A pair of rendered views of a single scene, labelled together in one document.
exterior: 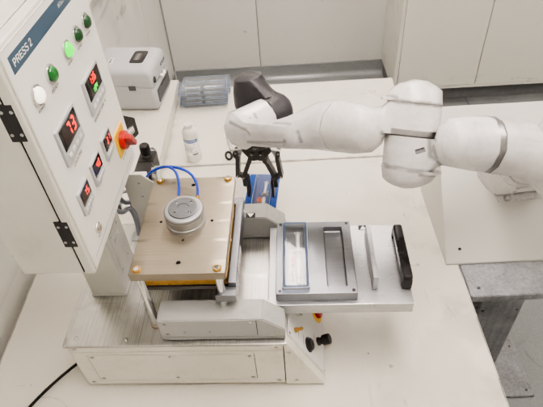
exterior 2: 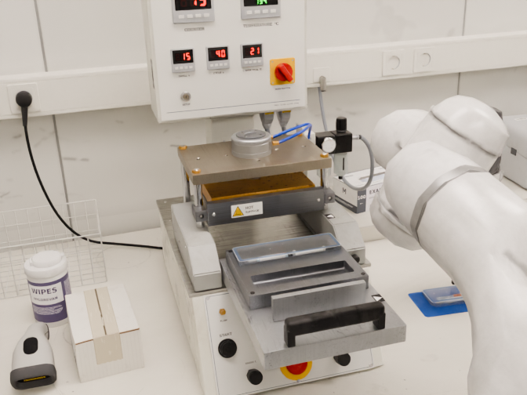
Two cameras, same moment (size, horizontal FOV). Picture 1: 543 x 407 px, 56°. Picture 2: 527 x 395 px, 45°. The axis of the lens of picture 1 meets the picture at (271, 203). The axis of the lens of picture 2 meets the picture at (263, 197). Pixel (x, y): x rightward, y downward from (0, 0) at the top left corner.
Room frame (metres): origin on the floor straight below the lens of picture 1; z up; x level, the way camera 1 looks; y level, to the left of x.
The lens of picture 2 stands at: (0.35, -0.97, 1.51)
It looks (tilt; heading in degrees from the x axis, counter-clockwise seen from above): 22 degrees down; 70
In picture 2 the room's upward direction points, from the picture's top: 2 degrees counter-clockwise
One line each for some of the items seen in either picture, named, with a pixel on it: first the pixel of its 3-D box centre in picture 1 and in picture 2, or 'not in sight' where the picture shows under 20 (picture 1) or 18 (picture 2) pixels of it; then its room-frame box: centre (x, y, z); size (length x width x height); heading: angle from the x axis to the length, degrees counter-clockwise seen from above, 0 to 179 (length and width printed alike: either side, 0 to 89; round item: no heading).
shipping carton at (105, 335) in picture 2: not in sight; (103, 329); (0.40, 0.15, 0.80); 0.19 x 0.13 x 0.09; 88
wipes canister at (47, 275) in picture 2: not in sight; (49, 288); (0.32, 0.31, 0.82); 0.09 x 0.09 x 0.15
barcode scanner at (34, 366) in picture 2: not in sight; (33, 346); (0.27, 0.15, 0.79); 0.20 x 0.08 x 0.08; 88
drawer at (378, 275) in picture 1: (336, 262); (303, 288); (0.71, -0.13, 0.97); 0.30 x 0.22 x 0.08; 86
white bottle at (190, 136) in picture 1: (191, 141); not in sight; (1.40, 0.25, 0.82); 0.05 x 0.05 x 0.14
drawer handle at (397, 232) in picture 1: (401, 254); (335, 323); (0.70, -0.27, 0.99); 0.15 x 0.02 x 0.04; 176
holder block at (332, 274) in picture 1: (314, 258); (294, 268); (0.72, -0.08, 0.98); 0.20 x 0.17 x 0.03; 176
